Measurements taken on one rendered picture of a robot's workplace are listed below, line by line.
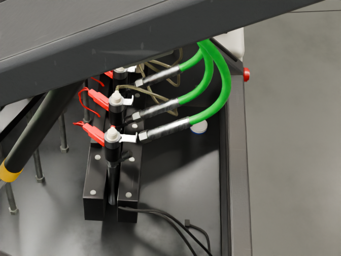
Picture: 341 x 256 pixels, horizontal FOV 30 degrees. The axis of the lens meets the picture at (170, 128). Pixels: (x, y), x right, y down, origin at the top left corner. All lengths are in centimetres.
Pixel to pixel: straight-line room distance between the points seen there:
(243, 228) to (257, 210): 115
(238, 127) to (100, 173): 31
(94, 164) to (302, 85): 167
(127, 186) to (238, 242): 22
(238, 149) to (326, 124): 139
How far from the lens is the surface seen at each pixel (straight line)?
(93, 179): 118
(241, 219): 119
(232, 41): 143
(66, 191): 134
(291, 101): 268
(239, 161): 126
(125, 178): 118
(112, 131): 107
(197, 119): 102
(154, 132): 105
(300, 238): 231
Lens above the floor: 196
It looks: 52 degrees down
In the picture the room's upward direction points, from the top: 6 degrees clockwise
